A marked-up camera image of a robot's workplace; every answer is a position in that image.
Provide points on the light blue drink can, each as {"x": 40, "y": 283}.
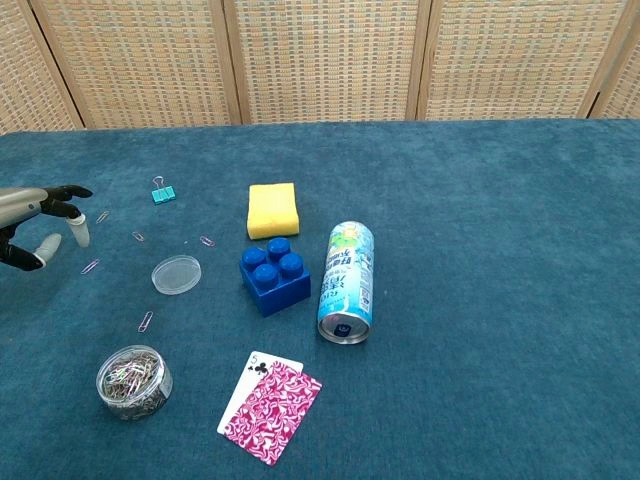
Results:
{"x": 347, "y": 280}

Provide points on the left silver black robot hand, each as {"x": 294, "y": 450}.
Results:
{"x": 22, "y": 205}

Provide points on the teal binder clip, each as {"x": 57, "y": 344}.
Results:
{"x": 164, "y": 195}

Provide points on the woven wood-framed screen panel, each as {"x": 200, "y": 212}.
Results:
{"x": 515, "y": 60}
{"x": 135, "y": 60}
{"x": 625, "y": 85}
{"x": 25, "y": 75}
{"x": 325, "y": 60}

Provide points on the clear round plastic lid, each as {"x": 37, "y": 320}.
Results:
{"x": 176, "y": 274}

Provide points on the blue building block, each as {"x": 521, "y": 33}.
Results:
{"x": 280, "y": 295}

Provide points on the silver paperclip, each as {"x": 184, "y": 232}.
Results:
{"x": 103, "y": 217}
{"x": 207, "y": 241}
{"x": 90, "y": 266}
{"x": 138, "y": 237}
{"x": 145, "y": 321}

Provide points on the clear jar of paperclips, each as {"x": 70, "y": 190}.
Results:
{"x": 132, "y": 395}

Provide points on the yellow sponge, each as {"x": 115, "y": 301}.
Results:
{"x": 272, "y": 210}

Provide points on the five of clubs card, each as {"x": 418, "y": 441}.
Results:
{"x": 245, "y": 385}

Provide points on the pink patterned playing card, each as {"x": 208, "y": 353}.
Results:
{"x": 272, "y": 415}

